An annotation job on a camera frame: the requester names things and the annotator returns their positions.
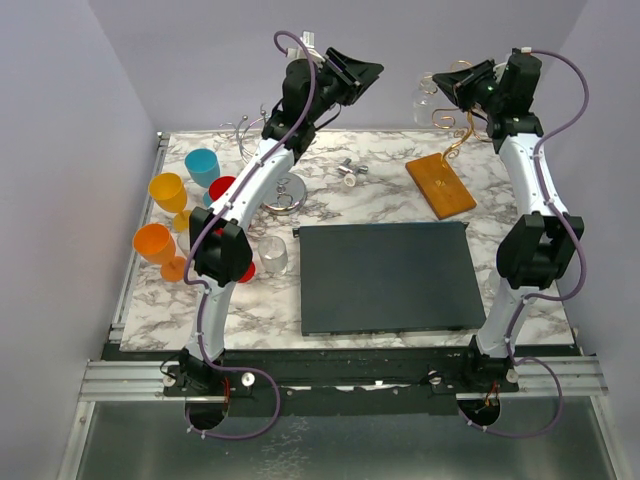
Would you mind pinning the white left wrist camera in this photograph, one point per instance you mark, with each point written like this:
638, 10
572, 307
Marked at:
296, 53

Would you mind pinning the blue plastic wine glass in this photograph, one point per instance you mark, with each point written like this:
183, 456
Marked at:
203, 167

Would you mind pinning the clear textured wine glass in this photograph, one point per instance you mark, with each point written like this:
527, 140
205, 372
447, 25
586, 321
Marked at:
183, 242

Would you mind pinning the chrome wine glass rack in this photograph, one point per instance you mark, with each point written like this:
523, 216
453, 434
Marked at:
289, 192

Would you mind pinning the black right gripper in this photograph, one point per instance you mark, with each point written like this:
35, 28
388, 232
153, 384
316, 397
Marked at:
452, 84

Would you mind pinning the yellow plastic wine glass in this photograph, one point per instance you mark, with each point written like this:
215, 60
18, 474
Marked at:
169, 193

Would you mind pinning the small chrome metal fitting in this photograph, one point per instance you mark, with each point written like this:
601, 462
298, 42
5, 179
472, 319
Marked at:
347, 167

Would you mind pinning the dark grey flat box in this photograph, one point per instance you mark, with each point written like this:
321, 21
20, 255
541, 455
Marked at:
387, 278

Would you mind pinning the red plastic wine glass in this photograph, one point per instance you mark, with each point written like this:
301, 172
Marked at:
235, 255

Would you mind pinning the gold wire wooden-base rack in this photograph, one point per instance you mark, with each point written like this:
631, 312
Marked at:
433, 174

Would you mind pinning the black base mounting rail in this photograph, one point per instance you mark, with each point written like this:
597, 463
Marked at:
336, 382

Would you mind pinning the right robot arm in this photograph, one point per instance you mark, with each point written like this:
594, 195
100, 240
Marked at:
539, 247

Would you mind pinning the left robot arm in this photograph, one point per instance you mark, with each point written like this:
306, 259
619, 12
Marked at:
286, 136

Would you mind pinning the orange plastic wine glass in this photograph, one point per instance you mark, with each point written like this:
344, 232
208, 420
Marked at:
156, 245

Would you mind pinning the clear ribbed wine glass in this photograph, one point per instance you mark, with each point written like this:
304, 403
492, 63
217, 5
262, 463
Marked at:
273, 254

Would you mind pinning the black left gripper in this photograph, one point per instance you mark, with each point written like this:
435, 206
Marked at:
350, 75

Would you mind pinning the aluminium extrusion rail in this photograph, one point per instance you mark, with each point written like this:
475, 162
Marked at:
122, 381

